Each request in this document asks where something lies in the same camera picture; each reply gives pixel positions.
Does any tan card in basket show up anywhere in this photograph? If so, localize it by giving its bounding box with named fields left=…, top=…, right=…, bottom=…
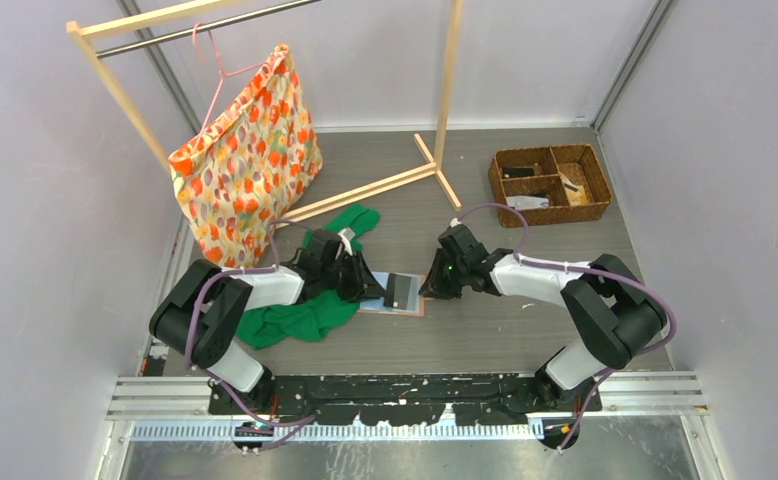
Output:
left=558, top=172, right=589, bottom=206

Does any green cloth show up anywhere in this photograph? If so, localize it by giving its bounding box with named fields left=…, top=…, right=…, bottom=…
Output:
left=235, top=203, right=381, bottom=350

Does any white card in basket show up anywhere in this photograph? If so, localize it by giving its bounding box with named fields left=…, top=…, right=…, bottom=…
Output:
left=506, top=195, right=551, bottom=211

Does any pink wire hanger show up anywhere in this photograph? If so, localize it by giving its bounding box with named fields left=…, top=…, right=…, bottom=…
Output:
left=192, top=22, right=271, bottom=137

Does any dark grey credit card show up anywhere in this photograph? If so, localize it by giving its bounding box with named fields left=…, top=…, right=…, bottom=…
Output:
left=383, top=273, right=421, bottom=312

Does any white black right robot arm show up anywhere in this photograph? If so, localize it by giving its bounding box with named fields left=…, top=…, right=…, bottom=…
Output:
left=419, top=220, right=669, bottom=411

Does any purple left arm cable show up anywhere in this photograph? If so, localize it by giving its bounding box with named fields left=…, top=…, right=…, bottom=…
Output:
left=183, top=218, right=324, bottom=452

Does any black card in basket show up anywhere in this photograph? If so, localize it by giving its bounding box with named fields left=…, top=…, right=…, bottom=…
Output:
left=501, top=166, right=536, bottom=179

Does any floral orange tote bag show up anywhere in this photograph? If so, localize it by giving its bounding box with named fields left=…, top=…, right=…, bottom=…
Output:
left=168, top=44, right=323, bottom=268

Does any wooden clothes rack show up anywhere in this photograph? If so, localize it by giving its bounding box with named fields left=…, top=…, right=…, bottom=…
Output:
left=66, top=1, right=463, bottom=224

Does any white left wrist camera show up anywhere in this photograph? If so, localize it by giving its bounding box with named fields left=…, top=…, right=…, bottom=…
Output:
left=337, top=227, right=354, bottom=256

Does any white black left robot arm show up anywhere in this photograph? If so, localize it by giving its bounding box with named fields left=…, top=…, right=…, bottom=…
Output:
left=149, top=229, right=386, bottom=414

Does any aluminium frame rail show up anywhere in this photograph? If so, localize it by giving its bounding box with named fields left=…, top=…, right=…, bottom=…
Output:
left=106, top=372, right=709, bottom=445

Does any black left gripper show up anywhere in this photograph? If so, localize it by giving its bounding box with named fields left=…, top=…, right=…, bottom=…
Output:
left=319, top=250, right=385, bottom=302

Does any pink leather card holder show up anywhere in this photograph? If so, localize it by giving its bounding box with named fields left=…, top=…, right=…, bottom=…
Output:
left=358, top=272, right=425, bottom=317

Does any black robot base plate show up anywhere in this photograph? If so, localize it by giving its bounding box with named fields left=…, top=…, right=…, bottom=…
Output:
left=208, top=373, right=602, bottom=427

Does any woven wicker divided basket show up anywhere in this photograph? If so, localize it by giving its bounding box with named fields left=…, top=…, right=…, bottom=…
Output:
left=488, top=144, right=612, bottom=228

